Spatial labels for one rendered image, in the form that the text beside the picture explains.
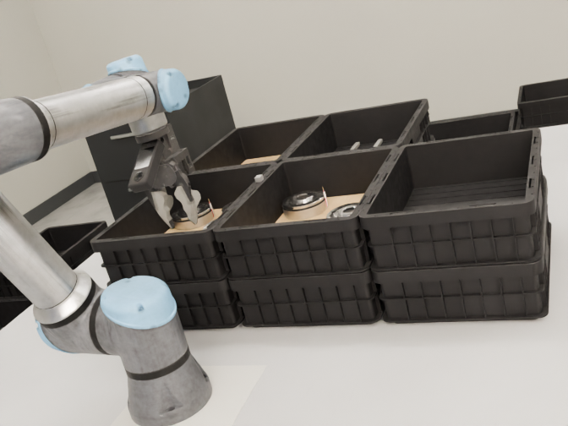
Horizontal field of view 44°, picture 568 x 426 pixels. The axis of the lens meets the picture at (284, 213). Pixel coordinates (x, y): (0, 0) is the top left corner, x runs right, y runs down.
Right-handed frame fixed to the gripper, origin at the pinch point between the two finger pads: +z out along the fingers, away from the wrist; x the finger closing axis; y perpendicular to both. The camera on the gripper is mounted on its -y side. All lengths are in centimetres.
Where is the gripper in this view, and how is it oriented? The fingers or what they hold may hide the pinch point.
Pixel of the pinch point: (180, 222)
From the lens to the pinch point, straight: 151.9
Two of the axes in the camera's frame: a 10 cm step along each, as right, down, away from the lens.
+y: 3.3, -4.1, 8.5
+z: 3.1, 9.0, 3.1
